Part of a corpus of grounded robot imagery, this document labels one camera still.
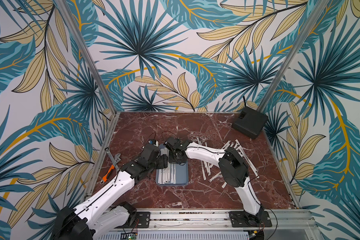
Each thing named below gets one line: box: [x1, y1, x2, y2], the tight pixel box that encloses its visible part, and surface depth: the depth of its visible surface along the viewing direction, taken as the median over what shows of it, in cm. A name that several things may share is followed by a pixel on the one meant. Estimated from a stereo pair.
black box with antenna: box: [231, 95, 268, 140], surface depth 110 cm
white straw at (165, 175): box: [156, 163, 174, 184], surface depth 89 cm
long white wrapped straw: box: [235, 139, 260, 179], surface depth 99 cm
